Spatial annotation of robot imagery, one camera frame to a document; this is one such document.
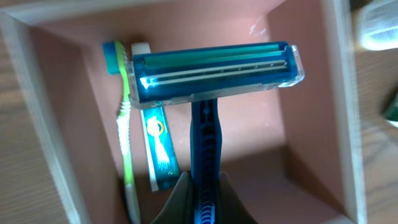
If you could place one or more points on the white box with pink interior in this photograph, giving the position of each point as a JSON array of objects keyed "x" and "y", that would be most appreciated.
[{"x": 293, "y": 154}]

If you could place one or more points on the white and green soap packet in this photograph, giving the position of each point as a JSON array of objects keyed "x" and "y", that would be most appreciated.
[{"x": 390, "y": 110}]

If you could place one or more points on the clear pump bottle blue liquid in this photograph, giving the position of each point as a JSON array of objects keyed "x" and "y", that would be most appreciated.
[{"x": 377, "y": 25}]

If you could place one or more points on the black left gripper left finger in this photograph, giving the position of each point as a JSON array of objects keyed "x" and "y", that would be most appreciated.
[{"x": 179, "y": 206}]

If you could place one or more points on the blue disposable razor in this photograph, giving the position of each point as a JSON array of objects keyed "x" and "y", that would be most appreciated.
[{"x": 200, "y": 77}]

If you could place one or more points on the green and white toothbrush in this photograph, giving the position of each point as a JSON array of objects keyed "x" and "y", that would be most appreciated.
[{"x": 116, "y": 64}]

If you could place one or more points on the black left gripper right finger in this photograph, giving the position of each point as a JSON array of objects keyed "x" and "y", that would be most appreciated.
[{"x": 229, "y": 208}]

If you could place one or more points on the small teal toothpaste tube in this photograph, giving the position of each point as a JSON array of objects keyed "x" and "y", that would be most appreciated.
[{"x": 160, "y": 146}]

